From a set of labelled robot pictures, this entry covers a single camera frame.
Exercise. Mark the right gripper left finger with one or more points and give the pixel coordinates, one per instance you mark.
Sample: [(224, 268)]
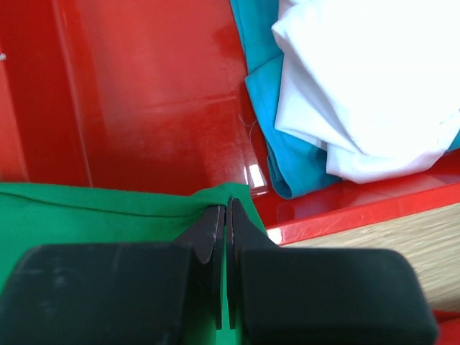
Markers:
[(164, 292)]

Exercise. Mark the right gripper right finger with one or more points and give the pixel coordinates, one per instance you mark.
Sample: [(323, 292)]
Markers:
[(320, 295)]

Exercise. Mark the green t shirt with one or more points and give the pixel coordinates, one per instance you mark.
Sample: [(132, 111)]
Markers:
[(34, 215)]

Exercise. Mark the teal t shirt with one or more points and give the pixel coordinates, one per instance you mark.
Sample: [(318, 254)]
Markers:
[(296, 167)]

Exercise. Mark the folded red t shirt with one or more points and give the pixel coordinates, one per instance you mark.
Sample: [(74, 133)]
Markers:
[(448, 326)]

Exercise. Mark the red plastic bin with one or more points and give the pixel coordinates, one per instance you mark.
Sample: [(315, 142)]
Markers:
[(149, 96)]

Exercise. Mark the white t shirt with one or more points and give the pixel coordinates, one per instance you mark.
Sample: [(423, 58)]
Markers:
[(373, 83)]

